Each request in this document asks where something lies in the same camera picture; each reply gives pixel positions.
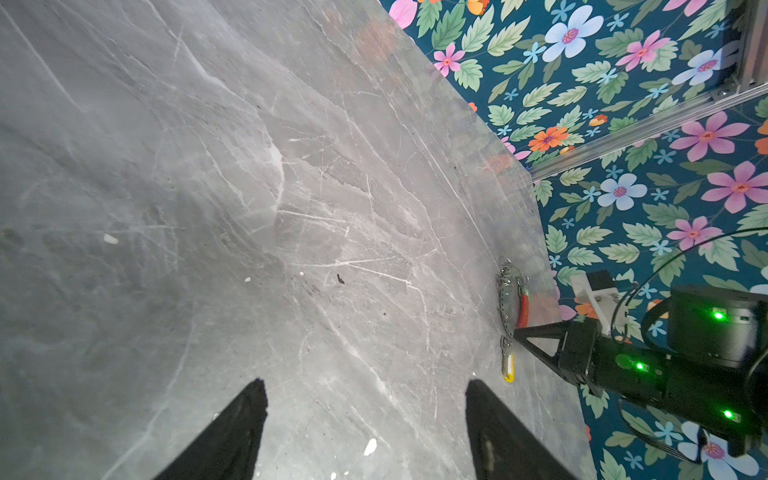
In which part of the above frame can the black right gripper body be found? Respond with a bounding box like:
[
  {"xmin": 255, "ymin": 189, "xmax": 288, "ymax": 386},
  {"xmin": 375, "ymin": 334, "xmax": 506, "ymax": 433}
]
[{"xmin": 557, "ymin": 318, "xmax": 636, "ymax": 396}]

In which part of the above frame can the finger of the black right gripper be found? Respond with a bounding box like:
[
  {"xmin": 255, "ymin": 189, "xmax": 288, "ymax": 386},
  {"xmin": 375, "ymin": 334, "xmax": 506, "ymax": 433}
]
[
  {"xmin": 515, "ymin": 337, "xmax": 565, "ymax": 378},
  {"xmin": 513, "ymin": 322, "xmax": 570, "ymax": 343}
]

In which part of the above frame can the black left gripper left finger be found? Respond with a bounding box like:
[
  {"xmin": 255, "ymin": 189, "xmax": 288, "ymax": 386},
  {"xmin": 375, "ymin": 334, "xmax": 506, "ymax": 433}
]
[{"xmin": 156, "ymin": 379, "xmax": 268, "ymax": 480}]

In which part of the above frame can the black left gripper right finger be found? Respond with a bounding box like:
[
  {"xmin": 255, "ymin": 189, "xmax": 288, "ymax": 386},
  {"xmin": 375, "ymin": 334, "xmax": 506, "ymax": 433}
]
[{"xmin": 465, "ymin": 379, "xmax": 574, "ymax": 480}]

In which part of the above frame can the silver keyring with keys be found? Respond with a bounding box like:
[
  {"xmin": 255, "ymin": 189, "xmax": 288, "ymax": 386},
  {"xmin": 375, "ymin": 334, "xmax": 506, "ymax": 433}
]
[{"xmin": 497, "ymin": 258, "xmax": 530, "ymax": 383}]

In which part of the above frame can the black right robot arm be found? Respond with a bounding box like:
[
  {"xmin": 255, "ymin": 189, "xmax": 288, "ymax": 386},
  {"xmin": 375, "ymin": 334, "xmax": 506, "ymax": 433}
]
[{"xmin": 513, "ymin": 285, "xmax": 767, "ymax": 457}]

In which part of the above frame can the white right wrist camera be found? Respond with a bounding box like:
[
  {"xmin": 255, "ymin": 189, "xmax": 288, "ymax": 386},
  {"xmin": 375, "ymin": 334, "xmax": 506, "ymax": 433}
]
[{"xmin": 571, "ymin": 270, "xmax": 628, "ymax": 335}]

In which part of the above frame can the right camera black cable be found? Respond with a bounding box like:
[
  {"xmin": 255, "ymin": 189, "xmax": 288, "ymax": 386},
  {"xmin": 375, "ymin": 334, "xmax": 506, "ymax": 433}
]
[{"xmin": 608, "ymin": 226, "xmax": 768, "ymax": 337}]

